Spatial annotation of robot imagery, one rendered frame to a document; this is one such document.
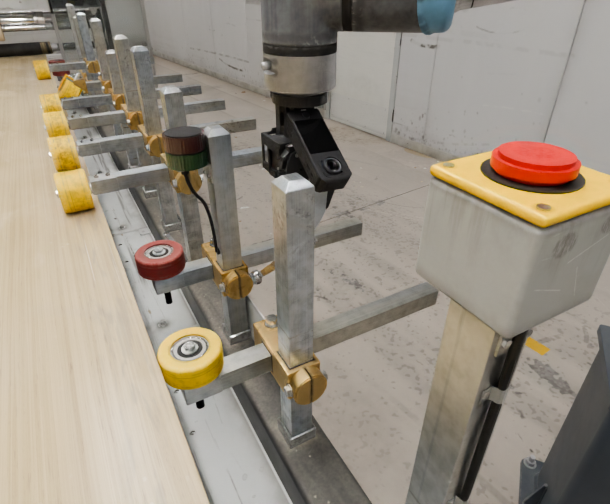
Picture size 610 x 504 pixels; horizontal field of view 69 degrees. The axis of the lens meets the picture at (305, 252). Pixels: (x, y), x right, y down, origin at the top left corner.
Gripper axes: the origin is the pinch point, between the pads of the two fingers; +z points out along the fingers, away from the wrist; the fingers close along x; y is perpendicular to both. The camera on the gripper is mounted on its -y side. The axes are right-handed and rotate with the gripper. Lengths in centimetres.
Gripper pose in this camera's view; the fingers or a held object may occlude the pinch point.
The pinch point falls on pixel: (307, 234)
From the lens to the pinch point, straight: 65.5
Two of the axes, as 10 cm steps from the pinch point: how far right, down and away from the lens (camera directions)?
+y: -4.8, -4.7, 7.4
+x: -8.8, 2.6, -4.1
